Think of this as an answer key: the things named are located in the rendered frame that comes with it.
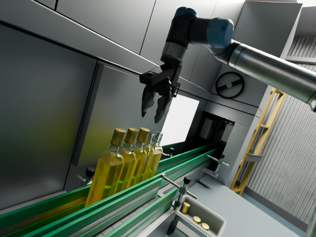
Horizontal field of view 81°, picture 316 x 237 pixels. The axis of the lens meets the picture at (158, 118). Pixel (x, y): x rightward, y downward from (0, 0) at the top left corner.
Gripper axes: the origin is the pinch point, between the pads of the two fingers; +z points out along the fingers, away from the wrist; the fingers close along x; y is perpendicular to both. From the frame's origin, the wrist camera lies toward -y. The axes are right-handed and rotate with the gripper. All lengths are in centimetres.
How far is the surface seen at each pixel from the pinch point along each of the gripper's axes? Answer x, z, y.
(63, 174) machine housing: 14.8, 26.5, -15.2
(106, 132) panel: 12.0, 10.9, -4.9
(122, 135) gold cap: -1.6, 5.6, -12.2
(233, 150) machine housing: -16, 17, 102
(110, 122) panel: 12.1, 6.7, -4.1
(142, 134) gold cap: -0.7, 6.2, -1.6
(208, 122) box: 13, 6, 114
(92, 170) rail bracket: 4.4, 19.7, -13.6
